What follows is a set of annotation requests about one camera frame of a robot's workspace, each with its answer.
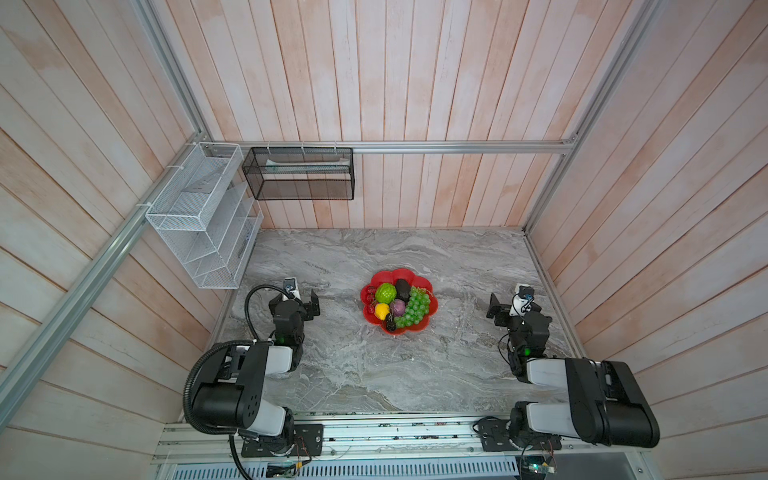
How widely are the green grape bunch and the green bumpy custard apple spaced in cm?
6

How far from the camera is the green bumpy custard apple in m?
0.96

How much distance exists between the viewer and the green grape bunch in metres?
0.92
